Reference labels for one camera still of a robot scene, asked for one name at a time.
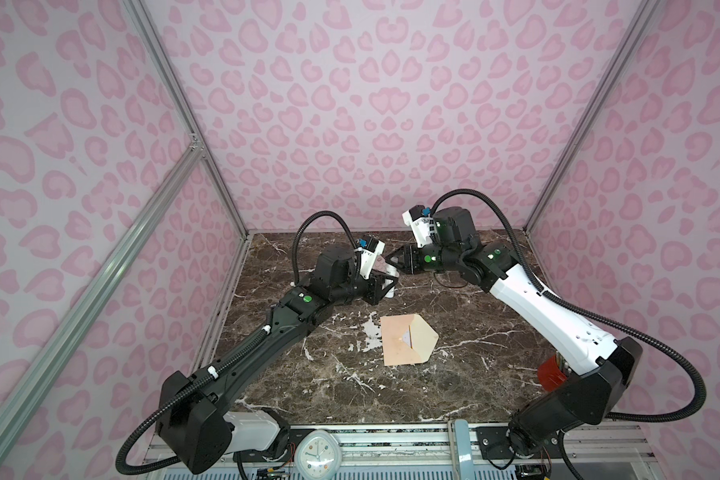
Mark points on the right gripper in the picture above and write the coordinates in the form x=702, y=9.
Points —
x=410, y=263

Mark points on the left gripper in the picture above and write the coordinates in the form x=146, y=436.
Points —
x=375, y=283

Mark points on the peach envelope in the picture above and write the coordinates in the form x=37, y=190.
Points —
x=424, y=339

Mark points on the white glue stick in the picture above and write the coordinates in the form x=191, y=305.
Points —
x=382, y=266

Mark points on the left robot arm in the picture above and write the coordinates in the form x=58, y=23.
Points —
x=195, y=420

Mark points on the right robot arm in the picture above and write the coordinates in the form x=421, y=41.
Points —
x=595, y=366

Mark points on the light blue tape strip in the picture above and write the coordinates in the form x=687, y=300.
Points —
x=461, y=450

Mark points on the red pencil cup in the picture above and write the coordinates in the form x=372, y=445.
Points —
x=550, y=374

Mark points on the white desk clock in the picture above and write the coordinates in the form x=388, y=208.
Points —
x=318, y=456

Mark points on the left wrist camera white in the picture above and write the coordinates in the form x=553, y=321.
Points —
x=369, y=248

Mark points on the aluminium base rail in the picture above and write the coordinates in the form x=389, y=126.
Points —
x=610, y=450

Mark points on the aluminium frame strut left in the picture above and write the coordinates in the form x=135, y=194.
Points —
x=156, y=51

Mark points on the aluminium frame strut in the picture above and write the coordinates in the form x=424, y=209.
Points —
x=156, y=51
x=630, y=42

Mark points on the aluminium frame strut right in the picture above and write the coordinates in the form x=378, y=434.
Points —
x=630, y=42

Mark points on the aluminium diagonal frame bar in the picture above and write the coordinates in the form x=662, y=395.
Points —
x=34, y=385

